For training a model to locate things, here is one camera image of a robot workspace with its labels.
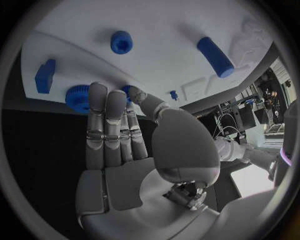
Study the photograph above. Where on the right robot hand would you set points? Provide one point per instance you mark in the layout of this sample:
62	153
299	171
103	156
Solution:
131	187

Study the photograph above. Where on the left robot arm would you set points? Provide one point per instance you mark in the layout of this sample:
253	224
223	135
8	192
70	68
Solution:
230	150

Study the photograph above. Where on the white task board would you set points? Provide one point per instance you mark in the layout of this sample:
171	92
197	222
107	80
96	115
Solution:
154	61

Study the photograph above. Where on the small blue peg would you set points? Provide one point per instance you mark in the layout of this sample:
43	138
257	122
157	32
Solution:
173	94

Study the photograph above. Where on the blue gear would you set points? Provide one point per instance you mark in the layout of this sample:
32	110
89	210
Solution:
76	99

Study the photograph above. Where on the workshop rack with equipment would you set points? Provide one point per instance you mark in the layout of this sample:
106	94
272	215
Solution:
248	114

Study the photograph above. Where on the blue block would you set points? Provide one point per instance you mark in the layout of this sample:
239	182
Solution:
45	76

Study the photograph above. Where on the blue round plug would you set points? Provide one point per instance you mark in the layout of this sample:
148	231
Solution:
121	42

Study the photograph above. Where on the blue long cylinder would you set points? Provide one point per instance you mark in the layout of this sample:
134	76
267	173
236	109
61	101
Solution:
214	56

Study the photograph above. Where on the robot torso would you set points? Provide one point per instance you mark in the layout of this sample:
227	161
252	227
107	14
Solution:
290	131

